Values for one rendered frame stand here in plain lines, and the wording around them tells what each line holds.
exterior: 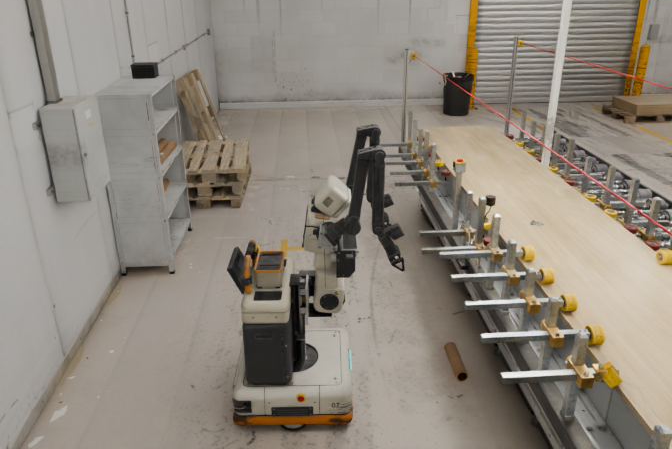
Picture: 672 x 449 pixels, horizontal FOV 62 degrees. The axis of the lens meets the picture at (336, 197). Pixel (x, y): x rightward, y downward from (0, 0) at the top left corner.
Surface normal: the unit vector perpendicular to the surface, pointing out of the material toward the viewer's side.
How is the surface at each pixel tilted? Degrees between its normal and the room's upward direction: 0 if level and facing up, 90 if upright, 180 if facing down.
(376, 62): 90
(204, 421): 0
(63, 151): 90
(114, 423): 0
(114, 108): 90
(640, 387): 0
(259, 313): 90
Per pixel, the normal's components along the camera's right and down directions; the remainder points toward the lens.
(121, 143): 0.07, 0.37
